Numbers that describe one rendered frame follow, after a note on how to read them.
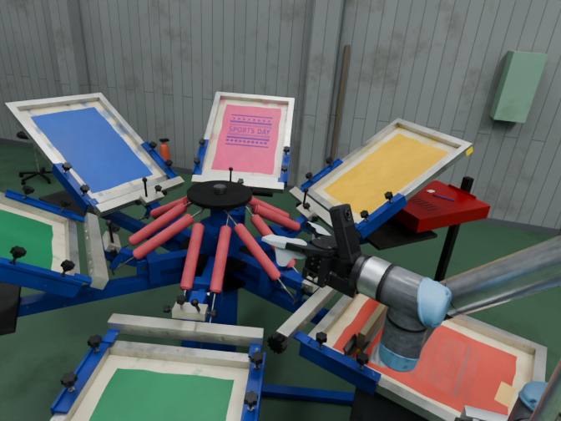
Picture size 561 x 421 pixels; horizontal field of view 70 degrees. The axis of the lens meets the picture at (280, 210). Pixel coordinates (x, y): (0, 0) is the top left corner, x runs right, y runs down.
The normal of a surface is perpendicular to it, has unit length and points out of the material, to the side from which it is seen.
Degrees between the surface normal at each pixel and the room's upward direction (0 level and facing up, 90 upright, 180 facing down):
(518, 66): 90
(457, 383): 0
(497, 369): 0
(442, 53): 90
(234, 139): 32
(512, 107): 90
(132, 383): 0
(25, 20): 90
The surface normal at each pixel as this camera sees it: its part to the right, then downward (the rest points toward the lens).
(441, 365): 0.07, -0.90
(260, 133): 0.03, -0.54
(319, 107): -0.25, 0.40
